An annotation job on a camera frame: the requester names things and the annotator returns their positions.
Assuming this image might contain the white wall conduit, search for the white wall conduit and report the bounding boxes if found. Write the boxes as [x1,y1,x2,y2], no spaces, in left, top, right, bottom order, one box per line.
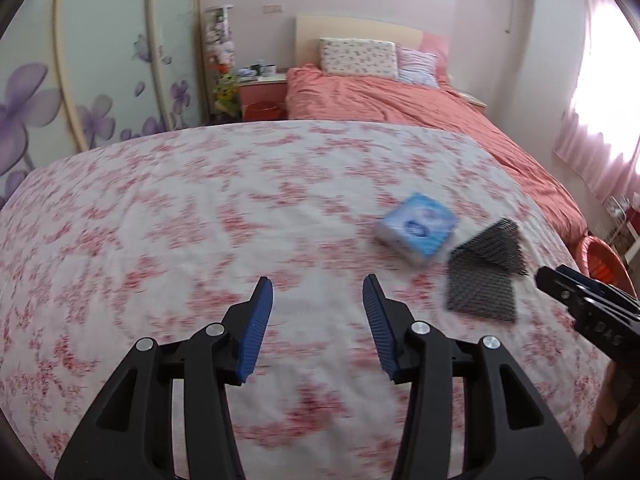
[504,0,535,35]

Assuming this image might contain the person's right hand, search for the person's right hand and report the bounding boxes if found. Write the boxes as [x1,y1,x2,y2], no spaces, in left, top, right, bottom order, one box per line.
[582,360,640,461]

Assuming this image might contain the blue tissue pack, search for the blue tissue pack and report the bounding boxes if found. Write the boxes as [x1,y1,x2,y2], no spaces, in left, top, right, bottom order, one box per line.
[375,192,458,266]

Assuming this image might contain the bed with pink duvet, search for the bed with pink duvet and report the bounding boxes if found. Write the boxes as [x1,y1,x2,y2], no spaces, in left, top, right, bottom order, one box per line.
[285,64,588,243]

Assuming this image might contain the flower print wardrobe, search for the flower print wardrobe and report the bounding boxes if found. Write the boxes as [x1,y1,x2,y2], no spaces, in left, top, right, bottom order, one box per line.
[0,0,211,211]

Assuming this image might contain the hanging stuffed toys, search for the hanging stuffed toys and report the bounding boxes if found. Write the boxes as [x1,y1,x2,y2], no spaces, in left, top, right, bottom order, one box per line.
[205,6,240,123]

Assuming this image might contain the small pink nightstand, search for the small pink nightstand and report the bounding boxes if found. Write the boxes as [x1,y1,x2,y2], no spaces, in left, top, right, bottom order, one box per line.
[457,91,488,111]

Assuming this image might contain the pink striped pillow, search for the pink striped pillow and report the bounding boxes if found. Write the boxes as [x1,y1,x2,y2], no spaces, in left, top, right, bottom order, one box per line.
[397,46,441,86]

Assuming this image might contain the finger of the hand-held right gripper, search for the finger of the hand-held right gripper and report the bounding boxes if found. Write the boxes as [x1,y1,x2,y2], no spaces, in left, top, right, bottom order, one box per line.
[536,265,601,319]
[556,265,640,312]

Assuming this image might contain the black mesh sheet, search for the black mesh sheet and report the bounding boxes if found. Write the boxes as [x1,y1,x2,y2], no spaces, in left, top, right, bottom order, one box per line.
[445,217,529,323]

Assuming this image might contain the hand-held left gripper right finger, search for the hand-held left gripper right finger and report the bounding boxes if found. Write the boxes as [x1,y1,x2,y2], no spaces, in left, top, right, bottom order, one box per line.
[362,273,586,480]

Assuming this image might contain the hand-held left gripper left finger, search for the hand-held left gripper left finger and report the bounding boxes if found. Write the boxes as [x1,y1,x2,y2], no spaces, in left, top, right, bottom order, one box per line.
[54,276,275,480]

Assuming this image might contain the floral white pillow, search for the floral white pillow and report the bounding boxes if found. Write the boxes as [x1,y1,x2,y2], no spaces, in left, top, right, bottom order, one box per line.
[318,37,401,81]

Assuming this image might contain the pink curtain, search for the pink curtain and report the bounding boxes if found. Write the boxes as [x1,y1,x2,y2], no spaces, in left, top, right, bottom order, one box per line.
[552,0,640,196]

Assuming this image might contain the red floral white cloth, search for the red floral white cloth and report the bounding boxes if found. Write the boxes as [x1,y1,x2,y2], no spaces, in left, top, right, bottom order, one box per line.
[0,120,616,480]

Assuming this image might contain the red round basket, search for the red round basket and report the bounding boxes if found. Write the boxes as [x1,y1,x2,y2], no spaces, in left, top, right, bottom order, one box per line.
[575,235,632,287]

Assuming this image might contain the pink nightstand with mugs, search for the pink nightstand with mugs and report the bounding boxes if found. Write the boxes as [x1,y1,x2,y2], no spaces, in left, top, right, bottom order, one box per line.
[236,72,290,122]

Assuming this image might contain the white wire cart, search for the white wire cart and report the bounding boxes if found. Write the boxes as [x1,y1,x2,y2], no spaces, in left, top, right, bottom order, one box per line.
[602,195,640,256]

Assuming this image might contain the cream and pink headboard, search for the cream and pink headboard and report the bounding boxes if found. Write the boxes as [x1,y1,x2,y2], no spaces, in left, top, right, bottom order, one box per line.
[295,15,451,83]

